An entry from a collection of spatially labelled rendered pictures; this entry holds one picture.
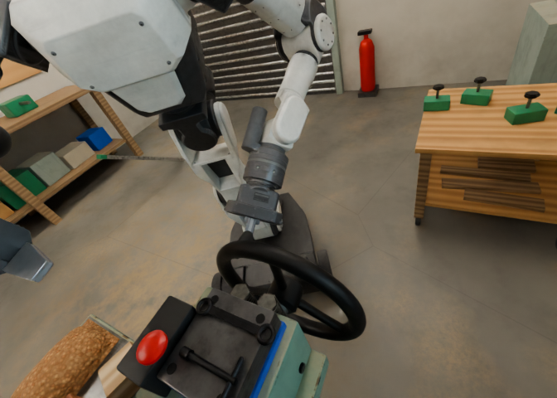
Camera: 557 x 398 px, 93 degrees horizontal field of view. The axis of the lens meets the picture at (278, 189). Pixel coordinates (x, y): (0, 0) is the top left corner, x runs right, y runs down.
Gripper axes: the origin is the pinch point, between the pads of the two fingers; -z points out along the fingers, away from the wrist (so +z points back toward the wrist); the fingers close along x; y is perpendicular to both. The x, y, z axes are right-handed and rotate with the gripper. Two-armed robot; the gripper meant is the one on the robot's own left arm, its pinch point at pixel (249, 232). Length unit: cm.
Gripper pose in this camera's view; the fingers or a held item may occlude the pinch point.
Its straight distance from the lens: 56.6
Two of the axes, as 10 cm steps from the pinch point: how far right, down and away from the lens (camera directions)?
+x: -9.6, -2.6, -0.7
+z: 2.4, -9.5, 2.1
